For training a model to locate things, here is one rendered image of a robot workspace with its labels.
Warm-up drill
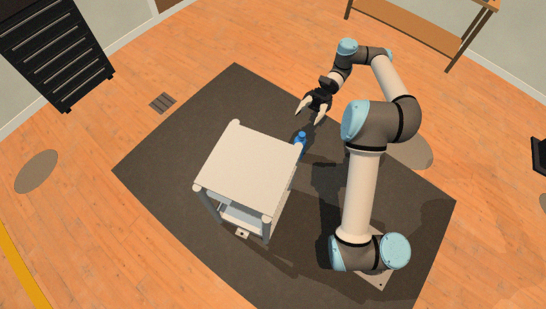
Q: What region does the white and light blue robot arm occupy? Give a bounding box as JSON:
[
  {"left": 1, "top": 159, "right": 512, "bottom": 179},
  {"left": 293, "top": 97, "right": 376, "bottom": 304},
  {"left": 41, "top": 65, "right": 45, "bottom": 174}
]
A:
[{"left": 318, "top": 37, "right": 422, "bottom": 276}]

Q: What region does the beige shelving unit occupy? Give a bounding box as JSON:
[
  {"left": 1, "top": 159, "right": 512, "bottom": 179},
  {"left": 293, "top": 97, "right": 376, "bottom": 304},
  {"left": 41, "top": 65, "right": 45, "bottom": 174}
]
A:
[{"left": 193, "top": 119, "right": 303, "bottom": 245}]

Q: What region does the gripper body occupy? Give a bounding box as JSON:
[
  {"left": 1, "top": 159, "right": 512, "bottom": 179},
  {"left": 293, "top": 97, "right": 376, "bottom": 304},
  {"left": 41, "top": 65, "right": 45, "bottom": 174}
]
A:
[{"left": 308, "top": 79, "right": 339, "bottom": 113}]

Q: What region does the blue bottle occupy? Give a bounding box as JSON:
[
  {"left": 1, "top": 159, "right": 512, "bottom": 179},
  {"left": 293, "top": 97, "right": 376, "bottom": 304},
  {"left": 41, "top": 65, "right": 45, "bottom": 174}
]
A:
[{"left": 293, "top": 131, "right": 306, "bottom": 161}]

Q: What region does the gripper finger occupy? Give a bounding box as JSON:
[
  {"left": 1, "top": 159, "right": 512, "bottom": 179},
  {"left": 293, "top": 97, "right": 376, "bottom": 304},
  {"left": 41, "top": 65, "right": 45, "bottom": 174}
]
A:
[
  {"left": 313, "top": 99, "right": 333, "bottom": 126},
  {"left": 295, "top": 89, "right": 315, "bottom": 116}
]

